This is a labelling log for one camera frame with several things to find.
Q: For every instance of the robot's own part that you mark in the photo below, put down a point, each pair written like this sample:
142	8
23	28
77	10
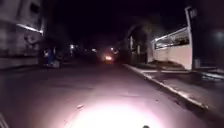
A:
145	126

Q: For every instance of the vehicle with headlights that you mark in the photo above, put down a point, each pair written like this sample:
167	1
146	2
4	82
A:
108	58

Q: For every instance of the grey pavement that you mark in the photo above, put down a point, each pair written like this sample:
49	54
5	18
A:
200	90

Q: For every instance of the grey concrete road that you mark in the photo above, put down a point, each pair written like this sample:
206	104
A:
83	90

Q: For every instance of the pale building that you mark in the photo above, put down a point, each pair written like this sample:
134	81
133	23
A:
20	36

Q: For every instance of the white wall with railing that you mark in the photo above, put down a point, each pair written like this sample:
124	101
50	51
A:
175	51

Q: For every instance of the pale kerb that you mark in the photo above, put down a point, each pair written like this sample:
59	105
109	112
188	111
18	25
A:
160	83

